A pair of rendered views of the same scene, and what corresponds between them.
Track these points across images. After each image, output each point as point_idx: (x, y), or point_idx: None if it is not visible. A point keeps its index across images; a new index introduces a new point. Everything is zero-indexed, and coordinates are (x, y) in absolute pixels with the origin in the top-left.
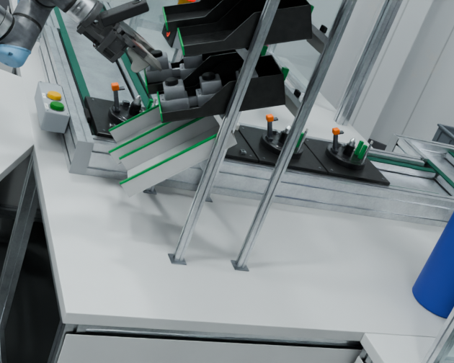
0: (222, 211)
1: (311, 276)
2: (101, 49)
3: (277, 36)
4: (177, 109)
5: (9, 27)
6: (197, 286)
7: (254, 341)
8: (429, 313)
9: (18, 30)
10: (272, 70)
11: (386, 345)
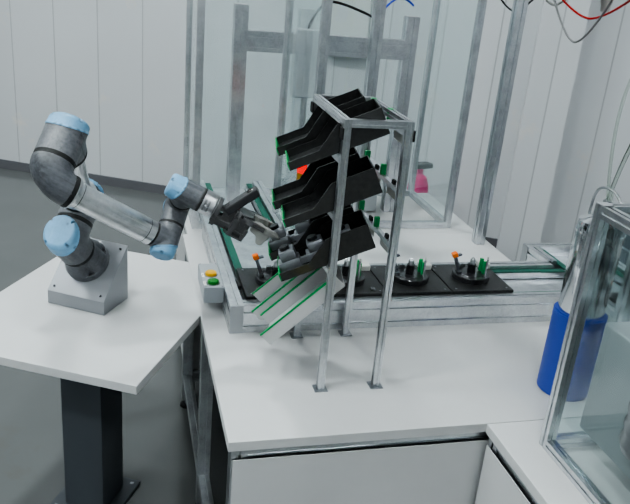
0: (360, 342)
1: (440, 384)
2: (230, 232)
3: (354, 196)
4: (293, 268)
5: (156, 231)
6: (336, 407)
7: (391, 445)
8: None
9: (164, 232)
10: (364, 221)
11: (507, 431)
